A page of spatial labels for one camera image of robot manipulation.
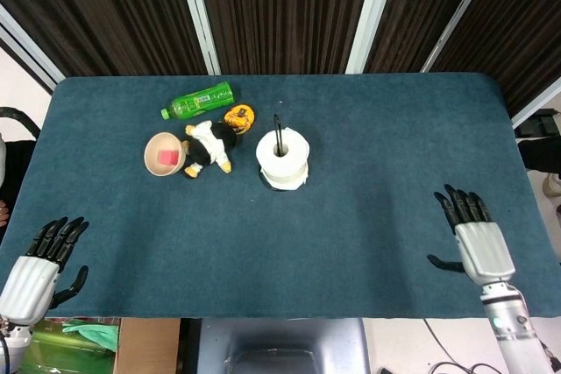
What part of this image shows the pink cube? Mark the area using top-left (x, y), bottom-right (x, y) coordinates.
top-left (156, 149), bottom-right (180, 167)

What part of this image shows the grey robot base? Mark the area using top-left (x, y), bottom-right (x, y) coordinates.
top-left (195, 317), bottom-right (370, 374)

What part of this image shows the black floor cable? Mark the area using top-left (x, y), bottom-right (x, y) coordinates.
top-left (377, 317), bottom-right (512, 374)

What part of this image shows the blue table cloth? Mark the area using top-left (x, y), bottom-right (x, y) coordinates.
top-left (0, 73), bottom-right (561, 320)

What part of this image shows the black chair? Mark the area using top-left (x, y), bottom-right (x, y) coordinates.
top-left (0, 106), bottom-right (43, 243)

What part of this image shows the white toilet paper roll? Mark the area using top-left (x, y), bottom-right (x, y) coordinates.
top-left (255, 127), bottom-right (312, 194)

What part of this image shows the green plastic bottle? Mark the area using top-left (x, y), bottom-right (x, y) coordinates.
top-left (160, 81), bottom-right (236, 120)

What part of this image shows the black white penguin plush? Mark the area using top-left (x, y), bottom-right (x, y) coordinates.
top-left (181, 120), bottom-right (238, 180)

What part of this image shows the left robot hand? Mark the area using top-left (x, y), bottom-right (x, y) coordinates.
top-left (0, 216), bottom-right (90, 327)

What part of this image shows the black wire roll holder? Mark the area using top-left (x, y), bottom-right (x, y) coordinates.
top-left (260, 113), bottom-right (310, 194)

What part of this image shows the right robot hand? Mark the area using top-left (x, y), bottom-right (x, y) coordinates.
top-left (427, 184), bottom-right (516, 286)

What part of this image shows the beige bowl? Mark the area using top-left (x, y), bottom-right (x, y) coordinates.
top-left (143, 131), bottom-right (190, 178)

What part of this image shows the brown cardboard box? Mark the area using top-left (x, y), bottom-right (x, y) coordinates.
top-left (113, 317), bottom-right (181, 374)

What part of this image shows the orange yellow round toy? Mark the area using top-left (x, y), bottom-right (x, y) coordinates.
top-left (224, 103), bottom-right (257, 135)

